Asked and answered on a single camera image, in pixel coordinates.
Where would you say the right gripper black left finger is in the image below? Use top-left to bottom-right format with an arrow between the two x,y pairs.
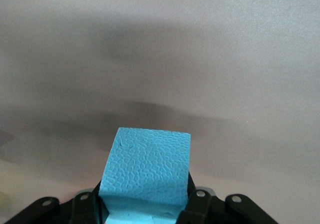
4,180 -> 111,224

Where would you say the blue foam cube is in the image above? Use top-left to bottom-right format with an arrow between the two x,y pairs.
98,127 -> 192,224

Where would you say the brown paper table cover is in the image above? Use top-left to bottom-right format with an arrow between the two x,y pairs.
0,0 -> 320,224

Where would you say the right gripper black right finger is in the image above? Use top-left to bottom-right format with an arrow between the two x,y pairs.
176,173 -> 278,224

